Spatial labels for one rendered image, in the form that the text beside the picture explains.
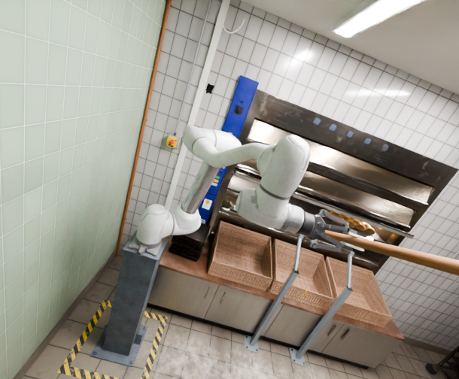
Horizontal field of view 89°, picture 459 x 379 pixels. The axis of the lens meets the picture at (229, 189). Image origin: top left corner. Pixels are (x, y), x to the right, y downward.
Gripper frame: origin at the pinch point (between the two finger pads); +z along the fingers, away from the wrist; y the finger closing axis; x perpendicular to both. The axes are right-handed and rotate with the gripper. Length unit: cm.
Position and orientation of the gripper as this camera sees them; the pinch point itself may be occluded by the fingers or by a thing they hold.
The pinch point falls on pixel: (354, 241)
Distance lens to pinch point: 89.3
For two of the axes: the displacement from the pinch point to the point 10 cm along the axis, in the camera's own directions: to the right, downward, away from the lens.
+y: -3.2, 9.4, -0.8
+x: 1.2, -0.5, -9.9
